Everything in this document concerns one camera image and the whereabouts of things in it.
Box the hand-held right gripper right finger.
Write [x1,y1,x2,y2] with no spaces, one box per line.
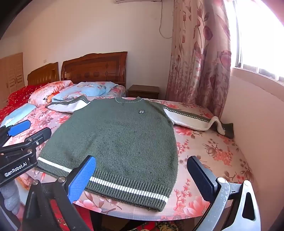
[187,155,261,231]

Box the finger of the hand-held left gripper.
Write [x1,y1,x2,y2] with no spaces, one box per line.
[0,120,31,147]
[0,127,52,162]

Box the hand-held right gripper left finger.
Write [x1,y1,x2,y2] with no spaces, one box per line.
[22,155,97,231]

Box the green knit sweater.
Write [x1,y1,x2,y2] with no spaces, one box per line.
[35,96,235,211]

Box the person's left hand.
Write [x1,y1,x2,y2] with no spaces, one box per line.
[0,179,24,215]

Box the light blue pillow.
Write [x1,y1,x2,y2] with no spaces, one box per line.
[0,104,37,128]

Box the pink floral bed sheet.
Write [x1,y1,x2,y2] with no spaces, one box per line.
[0,84,255,221]

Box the red blanket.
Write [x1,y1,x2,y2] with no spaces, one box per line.
[0,83,48,122]

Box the wooden wardrobe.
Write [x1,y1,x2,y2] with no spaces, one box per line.
[0,53,25,109]

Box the small wooden headboard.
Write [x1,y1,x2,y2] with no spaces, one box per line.
[27,62,60,86]

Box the blue floral folded quilt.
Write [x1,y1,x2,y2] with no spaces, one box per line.
[52,81,118,102]

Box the red patterned cloth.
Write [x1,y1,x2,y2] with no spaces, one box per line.
[73,200,200,231]

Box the large wooden headboard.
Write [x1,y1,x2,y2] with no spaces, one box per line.
[61,52,128,90]

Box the wooden nightstand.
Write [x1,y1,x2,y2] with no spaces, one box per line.
[127,84,160,99]

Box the pink floral curtain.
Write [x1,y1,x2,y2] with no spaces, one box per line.
[165,0,236,121]

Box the window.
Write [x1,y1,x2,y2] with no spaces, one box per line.
[231,0,284,81]

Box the white air conditioner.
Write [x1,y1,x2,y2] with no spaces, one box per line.
[114,0,162,4]

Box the air conditioner cable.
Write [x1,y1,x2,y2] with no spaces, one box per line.
[158,2,173,39]

